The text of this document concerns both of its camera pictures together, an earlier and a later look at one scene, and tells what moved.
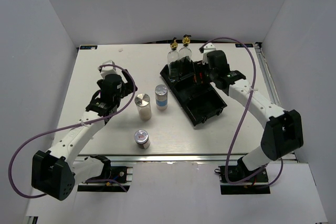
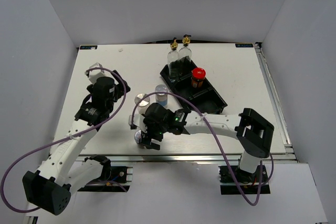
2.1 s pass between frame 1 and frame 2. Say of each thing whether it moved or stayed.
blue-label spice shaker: stayed
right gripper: moved
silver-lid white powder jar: stayed
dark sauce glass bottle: stayed
